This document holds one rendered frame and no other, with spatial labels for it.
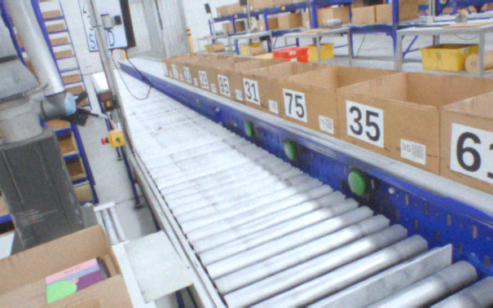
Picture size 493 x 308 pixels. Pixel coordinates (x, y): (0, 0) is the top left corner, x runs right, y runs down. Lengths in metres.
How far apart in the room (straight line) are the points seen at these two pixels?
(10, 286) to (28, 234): 0.21
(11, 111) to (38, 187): 0.23
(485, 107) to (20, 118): 1.22
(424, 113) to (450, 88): 0.34
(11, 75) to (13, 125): 0.14
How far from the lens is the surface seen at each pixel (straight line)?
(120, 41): 2.06
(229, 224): 1.17
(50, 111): 1.85
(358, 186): 1.15
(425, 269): 0.94
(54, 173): 1.28
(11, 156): 1.27
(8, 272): 1.17
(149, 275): 1.03
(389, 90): 1.40
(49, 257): 1.16
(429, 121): 1.00
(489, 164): 0.93
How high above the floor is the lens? 1.31
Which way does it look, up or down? 20 degrees down
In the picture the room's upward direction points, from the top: 10 degrees counter-clockwise
